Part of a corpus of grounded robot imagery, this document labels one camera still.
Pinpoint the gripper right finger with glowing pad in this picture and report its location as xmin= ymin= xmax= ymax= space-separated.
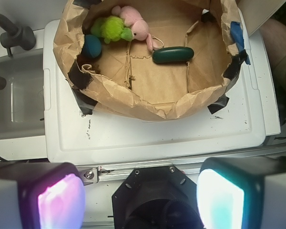
xmin=196 ymin=156 xmax=286 ymax=229

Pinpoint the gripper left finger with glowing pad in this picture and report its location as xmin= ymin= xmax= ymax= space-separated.
xmin=0 ymin=162 xmax=85 ymax=229

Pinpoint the dark green plastic pickle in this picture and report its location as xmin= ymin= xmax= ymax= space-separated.
xmin=152 ymin=46 xmax=194 ymax=64

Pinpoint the white cooler lid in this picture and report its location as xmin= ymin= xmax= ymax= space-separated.
xmin=43 ymin=7 xmax=267 ymax=165

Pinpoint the white sink basin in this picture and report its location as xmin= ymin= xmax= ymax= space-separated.
xmin=0 ymin=49 xmax=45 ymax=140

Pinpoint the brown paper bag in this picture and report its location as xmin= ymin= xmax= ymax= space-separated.
xmin=53 ymin=0 xmax=246 ymax=121

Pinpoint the grey faucet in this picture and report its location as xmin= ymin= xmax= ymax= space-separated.
xmin=0 ymin=14 xmax=36 ymax=57

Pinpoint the blue ball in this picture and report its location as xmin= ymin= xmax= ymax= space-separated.
xmin=82 ymin=34 xmax=102 ymax=58

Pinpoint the blue tape piece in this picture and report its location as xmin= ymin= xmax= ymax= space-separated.
xmin=230 ymin=21 xmax=251 ymax=65

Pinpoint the green plush toy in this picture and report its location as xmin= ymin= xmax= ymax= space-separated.
xmin=90 ymin=16 xmax=133 ymax=44

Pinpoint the pink plush bunny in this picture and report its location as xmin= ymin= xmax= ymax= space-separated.
xmin=111 ymin=6 xmax=164 ymax=52

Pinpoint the aluminium rail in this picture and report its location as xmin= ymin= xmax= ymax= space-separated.
xmin=77 ymin=152 xmax=286 ymax=186

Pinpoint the black octagonal mount plate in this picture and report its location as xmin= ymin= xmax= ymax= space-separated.
xmin=112 ymin=167 xmax=204 ymax=229

